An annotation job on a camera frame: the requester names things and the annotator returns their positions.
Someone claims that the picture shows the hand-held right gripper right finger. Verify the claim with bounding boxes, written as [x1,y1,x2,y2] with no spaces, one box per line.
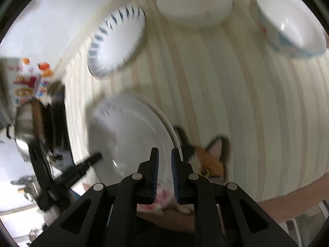
[171,148,299,247]

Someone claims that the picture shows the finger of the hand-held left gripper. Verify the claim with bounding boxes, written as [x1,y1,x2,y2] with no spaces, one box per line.
[28,144,61,211]
[53,153,103,189]

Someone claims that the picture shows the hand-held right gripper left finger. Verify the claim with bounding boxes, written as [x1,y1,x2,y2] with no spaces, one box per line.
[29,147,160,247]

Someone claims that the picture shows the large blue striped plate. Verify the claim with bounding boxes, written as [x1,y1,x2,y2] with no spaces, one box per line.
[87,93,184,213]

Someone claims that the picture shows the small blue striped plate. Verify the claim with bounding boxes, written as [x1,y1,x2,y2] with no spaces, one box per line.
[87,4,146,77]

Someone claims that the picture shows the white bowl blue pattern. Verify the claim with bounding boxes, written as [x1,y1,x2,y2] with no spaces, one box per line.
[254,0,328,58]

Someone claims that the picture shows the black induction cooktop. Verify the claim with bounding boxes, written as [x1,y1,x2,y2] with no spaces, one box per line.
[48,81,75,161]

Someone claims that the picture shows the stainless wok lid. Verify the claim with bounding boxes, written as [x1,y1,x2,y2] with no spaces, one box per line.
[14,100,50,160]

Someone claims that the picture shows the striped cat print tablecloth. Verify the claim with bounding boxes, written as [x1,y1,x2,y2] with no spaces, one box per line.
[59,0,329,233]

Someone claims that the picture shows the colourful wall stickers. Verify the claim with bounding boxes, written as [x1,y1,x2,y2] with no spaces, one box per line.
[12,57,55,106]

